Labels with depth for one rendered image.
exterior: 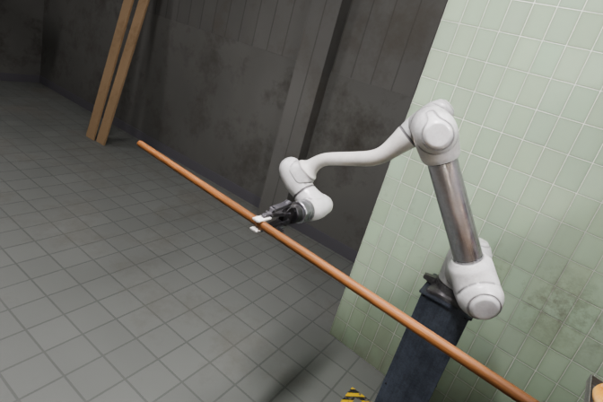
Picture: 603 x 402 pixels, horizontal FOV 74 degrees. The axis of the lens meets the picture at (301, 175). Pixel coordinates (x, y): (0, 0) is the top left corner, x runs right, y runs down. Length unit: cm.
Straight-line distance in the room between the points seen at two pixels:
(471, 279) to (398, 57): 238
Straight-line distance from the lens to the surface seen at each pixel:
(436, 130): 131
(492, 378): 117
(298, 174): 164
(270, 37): 426
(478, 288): 152
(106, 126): 541
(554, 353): 248
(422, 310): 184
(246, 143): 441
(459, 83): 231
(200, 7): 498
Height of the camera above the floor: 183
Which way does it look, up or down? 19 degrees down
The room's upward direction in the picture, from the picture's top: 16 degrees clockwise
